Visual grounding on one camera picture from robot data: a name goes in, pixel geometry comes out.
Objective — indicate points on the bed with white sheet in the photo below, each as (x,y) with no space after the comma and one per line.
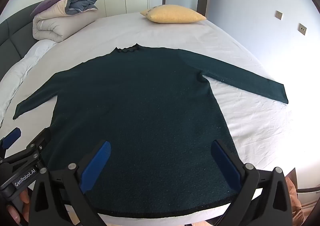
(250,121)

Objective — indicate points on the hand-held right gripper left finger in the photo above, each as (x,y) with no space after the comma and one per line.
(97,163)

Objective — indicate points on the yellow pillow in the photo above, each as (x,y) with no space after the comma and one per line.
(172,14)

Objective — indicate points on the blue-grey crumpled cloth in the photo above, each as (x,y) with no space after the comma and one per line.
(81,4)

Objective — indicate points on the purple pillow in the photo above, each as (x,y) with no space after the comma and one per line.
(47,3)

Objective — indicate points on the white quilt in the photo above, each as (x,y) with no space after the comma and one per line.
(22,66)

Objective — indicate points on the beige wall socket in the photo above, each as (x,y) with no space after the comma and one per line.
(302,29)
(279,15)

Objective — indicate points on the brown cloth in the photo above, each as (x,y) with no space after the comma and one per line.
(295,198)

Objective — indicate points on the dark green sweater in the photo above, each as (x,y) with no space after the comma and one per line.
(140,106)

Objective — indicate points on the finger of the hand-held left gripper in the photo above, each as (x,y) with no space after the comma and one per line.
(11,136)
(35,144)

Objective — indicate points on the grey padded headboard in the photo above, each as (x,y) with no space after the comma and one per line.
(12,33)

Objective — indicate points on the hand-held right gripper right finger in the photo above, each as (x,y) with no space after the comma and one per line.
(225,163)

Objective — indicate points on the person's left hand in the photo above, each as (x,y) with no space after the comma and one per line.
(23,197)

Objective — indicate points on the folded beige duvet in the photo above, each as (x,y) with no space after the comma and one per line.
(60,24)

